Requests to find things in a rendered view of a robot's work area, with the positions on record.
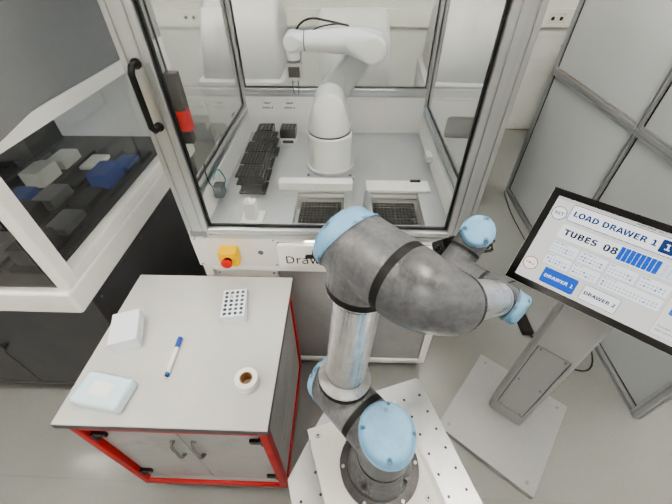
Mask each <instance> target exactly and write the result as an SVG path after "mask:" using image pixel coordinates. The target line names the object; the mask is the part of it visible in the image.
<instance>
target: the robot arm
mask: <svg viewBox="0 0 672 504"><path fill-rule="evenodd" d="M495 236H496V227H495V224H494V222H493V221H492V220H491V219H490V218H489V217H486V216H484V215H474V216H471V217H469V218H468V219H466V220H465V221H464V222H463V223H462V225H461V228H460V230H459V231H458V233H457V234H456V235H455V236H452V237H448V238H445V239H441V240H438V241H435V242H432V248H433V250H432V249H430V248H429V247H427V246H425V245H424V244H422V243H421V242H419V241H418V240H416V239H414V238H413V237H411V236H410V235H408V234H407V233H405V232H403V231H402V230H400V229H399V228H397V227H396V226H394V225H392V224H391V223H389V222H388V221H386V220H385V219H383V218H381V216H380V215H379V214H377V213H373V212H371V211H369V210H368V209H366V208H364V207H361V206H352V207H348V208H346V209H343V210H341V211H340V212H338V213H337V214H335V215H334V216H333V217H331V218H330V219H329V220H328V221H327V223H326V224H325V225H324V226H323V227H322V228H321V230H320V231H319V233H318V235H317V237H316V239H315V242H314V245H313V255H314V258H315V259H316V260H317V262H318V264H319V265H321V266H324V267H325V269H326V283H325V288H326V292H327V295H328V297H329V298H330V300H331V301H332V302H333V304H332V314H331V324H330V334H329V344H328V354H327V356H326V357H325V358H323V359H322V360H321V361H320V362H319V363H318V364H317V365H316V366H315V367H314V369H313V370H312V371H313V373H312V374H310V376H309V379H308V383H307V388H308V392H309V394H310V395H311V397H312V399H313V401H314V402H315V403H316V404H317V405H318V406H319V407H320V408H321V409H322V410H323V412H324V413H325V414H326V415H327V417H328V418H329V419H330V420H331V421H332V423H333V424H334V425H335V426H336V427H337V429H338V430H339V431H340V432H341V434H342V435H343V436H344V437H345V438H346V440H347V441H348V442H349V443H350V444H351V448H350V452H349V457H348V470H349V475H350V478H351V480H352V483H353V484H354V486H355V487H356V489H357V490H358V491H359V492H360V493H361V494H362V495H363V496H364V497H366V498H368V499H369V500H372V501H375V502H382V503H383V502H390V501H392V500H395V499H396V498H398V497H399V496H400V495H401V494H402V493H403V492H404V491H405V489H406V487H407V485H408V483H409V481H410V478H411V472H412V464H411V460H412V458H413V456H414V453H415V449H416V429H415V426H414V423H413V421H412V419H411V417H410V416H409V414H408V413H407V412H406V411H405V410H404V409H403V408H402V407H401V406H399V405H398V404H396V403H393V402H387V401H385V400H384V399H383V398H382V397H381V396H380V395H379V394H378V393H377V392H376V391H375V390H374V389H373V388H372V387H371V386H370V385H371V372H370V369H369V367H368V362H369V358H370V354H371V350H372V345H373V341H374V337H375V333H376V329H377V324H378V320H379V316H380V314H381V315H382V316H383V317H384V318H386V319H387V320H389V321H391V322H393V323H394V324H396V325H399V326H401V327H403V328H406V329H409V330H412V331H415V332H419V333H424V334H430V335H436V336H458V335H462V334H465V333H468V332H471V331H472V330H474V329H476V328H477V327H478V326H479V325H480V324H481V323H482V322H483V321H484V320H487V319H491V318H494V317H499V319H501V320H504V321H505V322H507V323H509V324H511V325H514V324H516V323H517V322H518V321H519V320H520V319H521V318H522V316H523V315H524V314H525V312H526V311H527V310H528V308H529V307H530V305H531V303H532V299H531V297H530V296H528V295H527V294H525V293H524V292H522V290H521V289H519V288H516V287H514V286H513V285H511V284H509V283H508V282H506V281H504V280H503V279H501V278H499V277H498V276H496V275H494V274H493V273H491V272H490V271H488V270H486V269H485V268H483V267H481V266H480V265H478V264H476V262H477V261H478V259H479V257H480V256H481V255H482V253H488V252H492V251H493V245H492V244H493V243H494V242H495ZM490 246H491V249H489V247H490ZM486 249H489V250H486Z"/></svg>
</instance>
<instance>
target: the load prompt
mask: <svg viewBox="0 0 672 504"><path fill-rule="evenodd" d="M566 220H567V221H569V222H572V223H575V224H577V225H580V226H583V227H585V228H588V229H591V230H593V231H596V232H599V233H601V234H604V235H607V236H609V237H612V238H615V239H617V240H620V241H623V242H625V243H628V244H631V245H633V246H636V247H639V248H641V249H644V250H647V251H649V252H652V253H655V254H657V255H660V256H663V257H665V258H668V259H671V260H672V238H670V237H667V236H664V235H661V234H658V233H655V232H653V231H650V230H647V229H644V228H641V227H638V226H635V225H633V224H630V223H627V222H624V221H621V220H618V219H615V218H613V217H610V216H607V215H604V214H601V213H598V212H595V211H593V210H590V209H587V208H584V207H581V206H578V205H574V206H573V208H572V210H571V211H570V213H569V215H568V217H567V218H566Z"/></svg>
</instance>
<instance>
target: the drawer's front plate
mask: <svg viewBox="0 0 672 504"><path fill-rule="evenodd" d="M313 245H314V244H311V243H278V244H277V252H278V258H279V264H280V266H281V267H324V266H321V265H319V264H317V263H316V261H317V260H316V261H314V259H312V261H314V264H312V262H311V259H308V264H307V261H304V260H306V259H303V258H305V255H307V254H308V255H312V250H313ZM286 256H290V257H287V259H288V262H293V259H292V258H291V257H293V258H294V262H293V263H287V261H286ZM296 258H301V259H298V263H297V259H296ZM302 261H304V263H306V264H303V263H302Z"/></svg>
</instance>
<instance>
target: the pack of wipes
mask: <svg viewBox="0 0 672 504"><path fill-rule="evenodd" d="M136 387H137V383H136V382H135V381H134V380H133V379H131V378H126V377H121V376H116V375H111V374H106V373H100V372H95V371H91V372H89V373H88V375H87V376H86V377H85V379H84V380H83V381H82V383H81V384H80V385H79V387H78V388H77V389H76V391H75V392H74V393H73V394H72V396H71V397H70V402H71V403H73V404H74V405H75V406H79V407H84V408H89V409H93V410H98V411H103V412H108V413H112V414H120V413H121V411H122V410H123V408H124V406H125V405H126V403H127V402H128V400H129V398H130V397H131V395H132V394H133V392H134V390H135V389H136Z"/></svg>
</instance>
